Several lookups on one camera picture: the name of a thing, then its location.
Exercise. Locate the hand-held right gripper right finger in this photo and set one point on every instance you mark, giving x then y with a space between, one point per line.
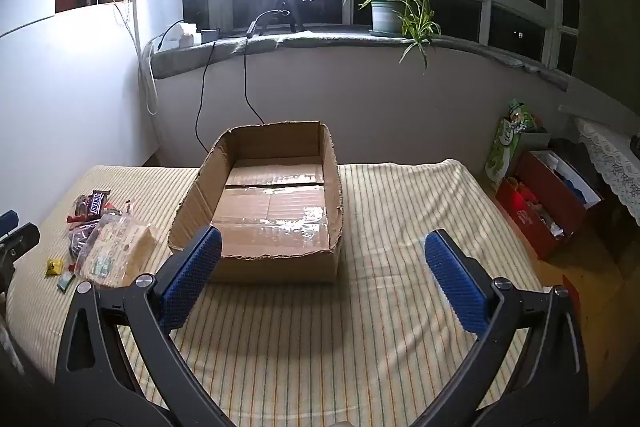
457 279

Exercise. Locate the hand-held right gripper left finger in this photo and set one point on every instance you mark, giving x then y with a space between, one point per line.
192 277

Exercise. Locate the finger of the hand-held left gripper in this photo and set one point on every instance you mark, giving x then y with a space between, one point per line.
7 221
22 239

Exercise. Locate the small yellow candy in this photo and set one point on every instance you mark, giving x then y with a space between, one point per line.
55 268

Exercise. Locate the small green candy packet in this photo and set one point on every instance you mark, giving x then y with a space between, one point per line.
65 282

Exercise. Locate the clear packet of bread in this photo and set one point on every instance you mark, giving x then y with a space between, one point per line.
125 252

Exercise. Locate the brown chocolate bar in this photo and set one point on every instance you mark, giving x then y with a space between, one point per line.
97 203

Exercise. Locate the cardboard box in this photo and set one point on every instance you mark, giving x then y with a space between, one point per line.
270 212

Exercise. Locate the green printed carton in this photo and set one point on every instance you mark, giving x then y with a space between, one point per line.
502 152

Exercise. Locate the green snack bag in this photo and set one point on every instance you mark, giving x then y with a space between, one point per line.
521 117

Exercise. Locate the white lace cloth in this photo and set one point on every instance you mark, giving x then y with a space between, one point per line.
615 167

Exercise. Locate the grey windowsill cloth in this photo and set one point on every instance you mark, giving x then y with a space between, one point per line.
225 52

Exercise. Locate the white charger plug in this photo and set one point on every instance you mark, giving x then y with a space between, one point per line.
182 37

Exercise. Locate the black power adapter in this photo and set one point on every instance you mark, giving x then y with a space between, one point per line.
209 35

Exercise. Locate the plant saucer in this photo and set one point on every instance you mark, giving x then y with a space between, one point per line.
387 33

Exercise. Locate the potted spider plant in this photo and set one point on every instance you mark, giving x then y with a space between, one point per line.
387 14

